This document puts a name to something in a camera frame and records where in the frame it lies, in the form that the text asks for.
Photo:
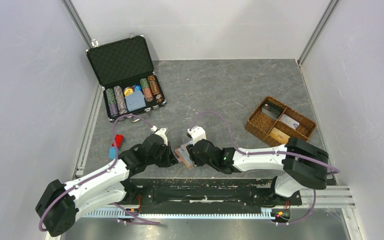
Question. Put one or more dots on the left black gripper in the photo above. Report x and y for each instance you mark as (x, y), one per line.
(170, 159)

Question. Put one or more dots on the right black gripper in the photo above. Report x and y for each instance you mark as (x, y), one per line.
(196, 161)

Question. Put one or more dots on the brown leather card holder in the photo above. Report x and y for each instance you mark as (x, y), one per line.
(182, 154)

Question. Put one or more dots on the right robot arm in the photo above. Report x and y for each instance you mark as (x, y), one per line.
(303, 165)

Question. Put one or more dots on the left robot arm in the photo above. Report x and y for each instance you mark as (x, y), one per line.
(62, 204)

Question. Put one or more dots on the blue playing card deck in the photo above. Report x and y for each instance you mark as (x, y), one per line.
(135, 101)

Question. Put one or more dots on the gold card in basket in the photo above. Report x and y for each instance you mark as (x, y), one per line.
(279, 136)

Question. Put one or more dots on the dark card in basket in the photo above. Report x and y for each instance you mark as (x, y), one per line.
(271, 110)

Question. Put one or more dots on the white card in basket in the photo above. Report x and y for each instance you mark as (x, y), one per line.
(287, 120)

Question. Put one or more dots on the red blue toy block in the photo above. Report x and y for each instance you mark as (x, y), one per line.
(119, 140)

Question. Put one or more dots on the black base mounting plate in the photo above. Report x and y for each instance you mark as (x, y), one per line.
(203, 196)

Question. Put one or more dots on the green purple chip stack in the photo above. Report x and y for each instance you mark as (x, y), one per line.
(112, 103)

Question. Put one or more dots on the grey purple chip stack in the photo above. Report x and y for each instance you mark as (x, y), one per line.
(120, 100)

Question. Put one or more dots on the brown orange chip stack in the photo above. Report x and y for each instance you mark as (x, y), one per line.
(155, 90)

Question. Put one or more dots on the green red chip stack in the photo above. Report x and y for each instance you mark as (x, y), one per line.
(146, 90)

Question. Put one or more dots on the brown wicker divided basket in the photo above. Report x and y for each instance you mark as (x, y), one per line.
(260, 125)

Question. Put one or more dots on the black poker chip case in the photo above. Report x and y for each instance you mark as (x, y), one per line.
(123, 63)

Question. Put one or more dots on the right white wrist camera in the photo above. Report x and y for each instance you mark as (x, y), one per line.
(197, 133)

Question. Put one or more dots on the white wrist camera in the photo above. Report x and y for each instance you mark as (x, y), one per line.
(162, 132)
(197, 133)

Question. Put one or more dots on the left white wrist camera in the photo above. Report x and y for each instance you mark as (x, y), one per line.
(162, 132)

